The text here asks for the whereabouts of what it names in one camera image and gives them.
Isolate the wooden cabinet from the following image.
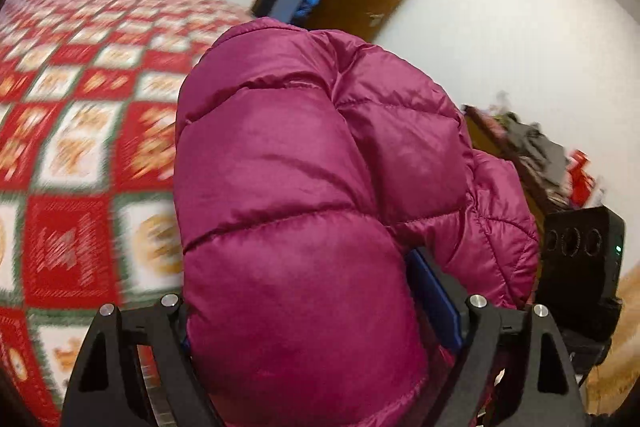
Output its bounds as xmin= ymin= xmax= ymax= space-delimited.
xmin=462 ymin=104 xmax=576 ymax=233

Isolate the dark clothes pile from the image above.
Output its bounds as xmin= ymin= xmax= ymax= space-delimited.
xmin=492 ymin=93 xmax=572 ymax=200

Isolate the magenta puffer jacket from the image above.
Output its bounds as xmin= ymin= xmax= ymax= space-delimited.
xmin=174 ymin=17 xmax=541 ymax=427

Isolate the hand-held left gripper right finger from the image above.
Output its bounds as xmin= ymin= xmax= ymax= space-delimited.
xmin=405 ymin=247 xmax=589 ymax=427

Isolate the red teddy bear printed bedspread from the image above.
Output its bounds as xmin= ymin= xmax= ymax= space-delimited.
xmin=0 ymin=0 xmax=261 ymax=427

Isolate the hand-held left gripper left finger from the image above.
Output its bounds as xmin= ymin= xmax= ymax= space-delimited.
xmin=60 ymin=294 xmax=222 ymax=427

